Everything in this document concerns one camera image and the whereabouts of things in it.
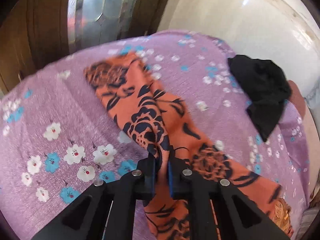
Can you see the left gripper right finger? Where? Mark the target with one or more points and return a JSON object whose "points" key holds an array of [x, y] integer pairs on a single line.
{"points": [[219, 209]]}

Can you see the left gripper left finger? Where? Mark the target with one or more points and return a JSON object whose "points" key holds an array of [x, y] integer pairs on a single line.
{"points": [[106, 211]]}

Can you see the orange black floral garment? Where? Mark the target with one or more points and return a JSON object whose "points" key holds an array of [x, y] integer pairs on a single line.
{"points": [[159, 122]]}

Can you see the purple floral bed sheet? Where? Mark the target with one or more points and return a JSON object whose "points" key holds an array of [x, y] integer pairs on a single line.
{"points": [[57, 138]]}

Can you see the black crumpled garment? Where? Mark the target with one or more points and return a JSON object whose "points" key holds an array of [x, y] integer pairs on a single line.
{"points": [[266, 86]]}

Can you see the pink mattress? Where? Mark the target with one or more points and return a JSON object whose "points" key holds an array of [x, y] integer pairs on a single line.
{"points": [[312, 136]]}

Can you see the frosted glass door panel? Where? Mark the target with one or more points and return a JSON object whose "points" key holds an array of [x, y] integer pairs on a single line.
{"points": [[94, 22]]}

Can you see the brown wooden door frame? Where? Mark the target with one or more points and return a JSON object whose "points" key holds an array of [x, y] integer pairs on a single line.
{"points": [[33, 34]]}

